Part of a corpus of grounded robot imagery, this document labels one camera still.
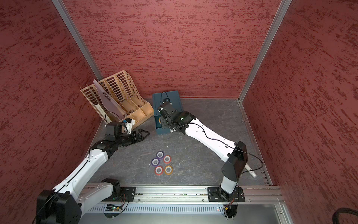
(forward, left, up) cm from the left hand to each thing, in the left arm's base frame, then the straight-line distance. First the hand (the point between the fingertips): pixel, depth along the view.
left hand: (144, 137), depth 80 cm
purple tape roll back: (-5, -8, -14) cm, 17 cm away
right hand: (+6, -13, +9) cm, 17 cm away
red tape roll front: (-14, -8, -15) cm, 22 cm away
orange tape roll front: (-14, -14, -15) cm, 25 cm away
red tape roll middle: (-7, -13, -15) cm, 21 cm away
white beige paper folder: (+13, +27, +2) cm, 30 cm away
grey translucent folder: (+33, +35, -8) cm, 48 cm away
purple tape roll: (-9, -6, -14) cm, 18 cm away
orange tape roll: (+5, -10, +10) cm, 15 cm away
